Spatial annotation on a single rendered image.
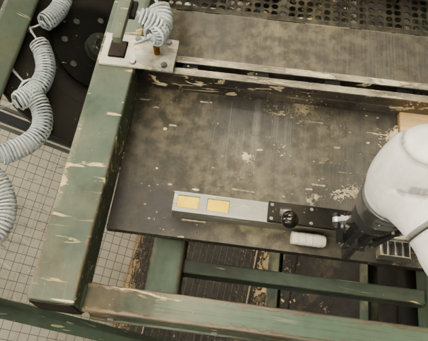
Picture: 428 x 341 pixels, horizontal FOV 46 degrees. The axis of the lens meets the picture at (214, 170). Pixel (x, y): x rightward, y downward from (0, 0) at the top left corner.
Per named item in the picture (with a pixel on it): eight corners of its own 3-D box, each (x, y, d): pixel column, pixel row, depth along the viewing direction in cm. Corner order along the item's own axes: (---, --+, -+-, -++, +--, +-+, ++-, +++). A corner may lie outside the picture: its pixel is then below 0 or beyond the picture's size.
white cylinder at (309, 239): (289, 245, 116) (323, 249, 116) (291, 241, 113) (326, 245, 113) (290, 233, 117) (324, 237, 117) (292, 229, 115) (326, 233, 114)
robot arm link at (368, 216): (424, 224, 74) (410, 238, 80) (421, 170, 79) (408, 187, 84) (363, 217, 75) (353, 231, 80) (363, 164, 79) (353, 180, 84)
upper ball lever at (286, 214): (292, 220, 116) (298, 231, 102) (275, 218, 116) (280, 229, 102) (294, 204, 115) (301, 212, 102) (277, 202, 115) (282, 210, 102)
